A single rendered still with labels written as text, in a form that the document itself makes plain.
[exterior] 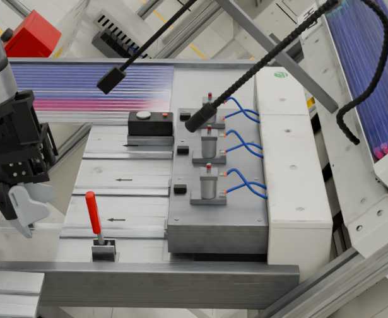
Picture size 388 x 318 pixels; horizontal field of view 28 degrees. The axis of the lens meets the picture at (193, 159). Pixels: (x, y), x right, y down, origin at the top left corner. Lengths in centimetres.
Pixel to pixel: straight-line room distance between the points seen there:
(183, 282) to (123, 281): 8
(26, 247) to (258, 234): 75
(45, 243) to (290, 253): 82
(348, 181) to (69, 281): 39
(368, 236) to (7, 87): 48
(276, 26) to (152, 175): 124
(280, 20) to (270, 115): 117
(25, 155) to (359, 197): 43
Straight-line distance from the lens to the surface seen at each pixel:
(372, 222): 98
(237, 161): 118
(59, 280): 107
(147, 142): 134
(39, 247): 173
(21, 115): 104
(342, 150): 113
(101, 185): 125
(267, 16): 242
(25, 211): 111
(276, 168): 113
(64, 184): 273
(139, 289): 106
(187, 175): 115
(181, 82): 157
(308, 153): 117
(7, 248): 166
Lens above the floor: 160
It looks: 22 degrees down
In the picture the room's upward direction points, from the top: 49 degrees clockwise
